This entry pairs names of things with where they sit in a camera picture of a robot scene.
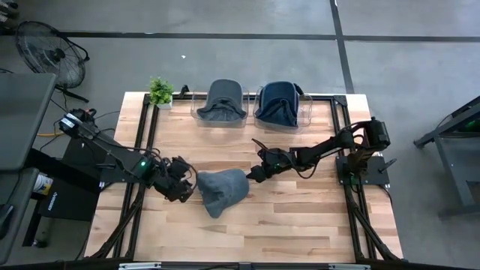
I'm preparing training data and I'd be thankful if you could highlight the black floor fan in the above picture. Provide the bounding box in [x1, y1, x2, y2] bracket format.
[13, 19, 92, 104]

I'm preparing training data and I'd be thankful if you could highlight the dark blue denim cap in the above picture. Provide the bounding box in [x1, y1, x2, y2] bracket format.
[256, 80, 304, 128]

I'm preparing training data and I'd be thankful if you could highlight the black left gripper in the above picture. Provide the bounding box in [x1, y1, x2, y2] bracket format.
[155, 157, 196, 203]

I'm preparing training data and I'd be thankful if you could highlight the dark keyboard tray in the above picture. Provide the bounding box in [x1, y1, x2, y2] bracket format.
[0, 166, 41, 266]

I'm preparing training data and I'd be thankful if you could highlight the black computer case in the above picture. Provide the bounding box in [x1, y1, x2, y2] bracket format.
[37, 178, 99, 223]

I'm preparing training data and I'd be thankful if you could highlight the green plant in white pot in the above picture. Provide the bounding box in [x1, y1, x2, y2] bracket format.
[148, 76, 176, 110]

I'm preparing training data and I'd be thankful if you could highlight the slate grey denim cap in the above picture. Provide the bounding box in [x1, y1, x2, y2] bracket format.
[196, 78, 248, 122]

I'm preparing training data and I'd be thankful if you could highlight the pale grey denim cap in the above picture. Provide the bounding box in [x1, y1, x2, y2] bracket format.
[196, 168, 251, 220]

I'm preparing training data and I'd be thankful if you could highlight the grey metal cart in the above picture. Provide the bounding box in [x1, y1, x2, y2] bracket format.
[413, 95, 480, 219]

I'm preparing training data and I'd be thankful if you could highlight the clear plastic bin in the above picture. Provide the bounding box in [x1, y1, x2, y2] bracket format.
[252, 87, 314, 135]
[190, 84, 251, 129]

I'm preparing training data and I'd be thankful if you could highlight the grey desk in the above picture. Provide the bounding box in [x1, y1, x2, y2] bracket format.
[0, 72, 58, 173]

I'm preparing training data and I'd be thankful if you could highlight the black aluminium table frame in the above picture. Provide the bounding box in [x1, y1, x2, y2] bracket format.
[84, 91, 405, 270]

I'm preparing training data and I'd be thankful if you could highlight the silver aluminium bracket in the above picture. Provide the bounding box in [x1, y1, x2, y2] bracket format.
[328, 263, 372, 270]
[118, 262, 163, 270]

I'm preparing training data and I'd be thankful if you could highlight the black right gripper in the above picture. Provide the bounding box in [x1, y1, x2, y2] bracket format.
[246, 148, 297, 185]

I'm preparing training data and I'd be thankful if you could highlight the white bucket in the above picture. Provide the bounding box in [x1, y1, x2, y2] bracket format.
[31, 173, 54, 197]

